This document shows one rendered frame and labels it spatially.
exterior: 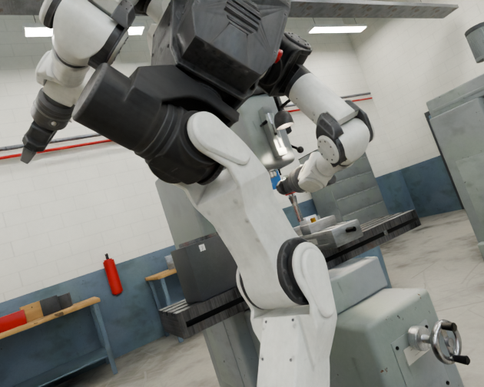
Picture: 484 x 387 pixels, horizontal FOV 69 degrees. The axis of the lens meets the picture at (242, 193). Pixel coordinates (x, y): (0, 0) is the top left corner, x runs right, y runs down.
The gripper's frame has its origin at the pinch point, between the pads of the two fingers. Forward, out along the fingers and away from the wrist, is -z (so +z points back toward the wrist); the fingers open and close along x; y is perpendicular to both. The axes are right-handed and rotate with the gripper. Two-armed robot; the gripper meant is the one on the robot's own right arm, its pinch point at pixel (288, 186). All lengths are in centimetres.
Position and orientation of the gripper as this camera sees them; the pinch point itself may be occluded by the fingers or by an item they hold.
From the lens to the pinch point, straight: 138.7
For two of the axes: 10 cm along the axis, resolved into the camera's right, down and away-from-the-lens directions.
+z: 2.2, -1.7, -9.6
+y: 3.2, 9.4, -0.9
